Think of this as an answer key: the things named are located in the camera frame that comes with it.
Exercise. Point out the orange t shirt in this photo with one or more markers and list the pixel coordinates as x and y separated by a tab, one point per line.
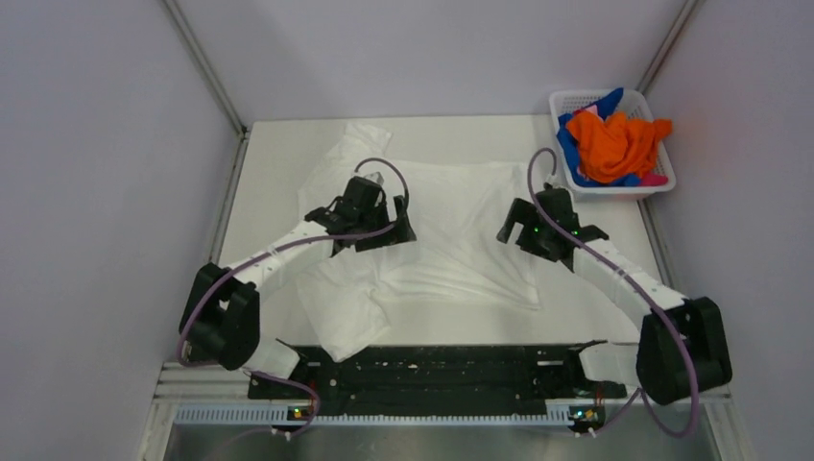
617	146

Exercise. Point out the white t shirt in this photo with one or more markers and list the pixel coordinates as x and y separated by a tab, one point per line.
455	211

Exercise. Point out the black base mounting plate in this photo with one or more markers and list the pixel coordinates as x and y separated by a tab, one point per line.
429	381

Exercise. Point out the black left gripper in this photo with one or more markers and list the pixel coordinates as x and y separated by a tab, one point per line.
402	233

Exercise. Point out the grey slotted cable duct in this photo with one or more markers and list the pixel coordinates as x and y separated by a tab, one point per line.
282	415

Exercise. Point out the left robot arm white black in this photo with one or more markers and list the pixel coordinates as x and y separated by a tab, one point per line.
221	322

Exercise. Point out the grey aluminium corner post right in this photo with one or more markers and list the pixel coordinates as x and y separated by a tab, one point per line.
681	22

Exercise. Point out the grey aluminium corner post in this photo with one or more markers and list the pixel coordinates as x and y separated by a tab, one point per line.
204	67
681	22

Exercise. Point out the blue t shirt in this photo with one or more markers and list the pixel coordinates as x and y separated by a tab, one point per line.
603	107

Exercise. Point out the aluminium rail frame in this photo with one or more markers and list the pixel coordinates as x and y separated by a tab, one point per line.
206	383

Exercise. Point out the grey aluminium corner post left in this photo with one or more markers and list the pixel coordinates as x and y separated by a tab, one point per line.
204	67

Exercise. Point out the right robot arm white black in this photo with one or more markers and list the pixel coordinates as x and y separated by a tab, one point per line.
681	346

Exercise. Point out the pink garment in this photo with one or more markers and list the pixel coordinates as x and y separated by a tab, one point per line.
651	179

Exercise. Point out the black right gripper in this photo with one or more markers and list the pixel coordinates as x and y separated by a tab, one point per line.
524	213

